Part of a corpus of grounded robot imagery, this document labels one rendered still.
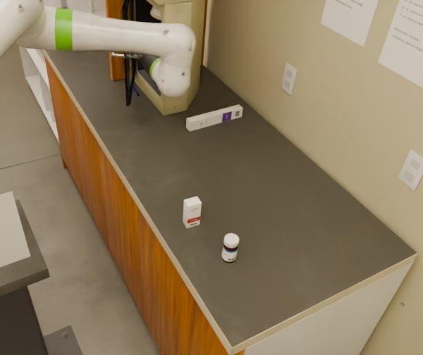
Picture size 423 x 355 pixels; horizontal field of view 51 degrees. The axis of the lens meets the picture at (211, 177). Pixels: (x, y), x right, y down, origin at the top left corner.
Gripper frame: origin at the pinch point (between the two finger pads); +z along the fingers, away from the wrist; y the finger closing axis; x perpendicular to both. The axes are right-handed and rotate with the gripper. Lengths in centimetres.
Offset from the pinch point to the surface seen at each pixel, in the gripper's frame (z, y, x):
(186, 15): -3.8, -20.2, -8.3
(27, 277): -64, 58, 35
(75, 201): 61, 18, 128
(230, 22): 17, -54, 6
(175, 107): -4.0, -17.0, 31.0
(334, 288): -106, -17, 34
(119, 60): 33.2, -6.1, 24.1
